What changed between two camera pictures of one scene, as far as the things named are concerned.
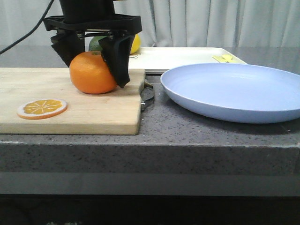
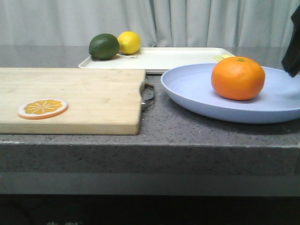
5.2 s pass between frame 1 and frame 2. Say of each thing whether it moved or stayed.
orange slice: stayed
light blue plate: stayed
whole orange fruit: moved
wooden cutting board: stayed
